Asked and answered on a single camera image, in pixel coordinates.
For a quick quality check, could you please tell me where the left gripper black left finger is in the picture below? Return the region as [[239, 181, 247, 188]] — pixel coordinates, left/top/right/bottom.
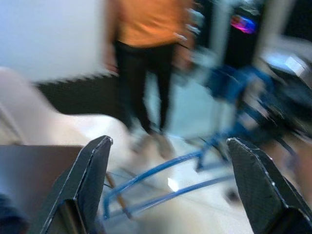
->
[[30, 135, 113, 234]]

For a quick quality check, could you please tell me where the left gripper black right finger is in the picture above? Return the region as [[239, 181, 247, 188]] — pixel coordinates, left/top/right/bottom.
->
[[226, 137, 312, 234]]

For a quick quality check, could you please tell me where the large blue plastic hanger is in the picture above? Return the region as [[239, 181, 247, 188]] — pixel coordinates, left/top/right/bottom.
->
[[102, 65, 277, 220]]

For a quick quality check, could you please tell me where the dark brown table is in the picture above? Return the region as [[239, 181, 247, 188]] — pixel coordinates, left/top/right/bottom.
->
[[0, 145, 86, 234]]

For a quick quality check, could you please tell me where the white chair with wooden legs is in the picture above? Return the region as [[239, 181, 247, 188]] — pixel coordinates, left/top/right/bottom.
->
[[0, 67, 134, 219]]

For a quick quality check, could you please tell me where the black foam floor mat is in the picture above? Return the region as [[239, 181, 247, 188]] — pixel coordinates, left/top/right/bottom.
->
[[34, 70, 137, 130]]

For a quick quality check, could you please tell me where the person in orange shirt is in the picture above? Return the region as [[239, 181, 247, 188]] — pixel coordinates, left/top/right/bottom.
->
[[103, 0, 195, 159]]

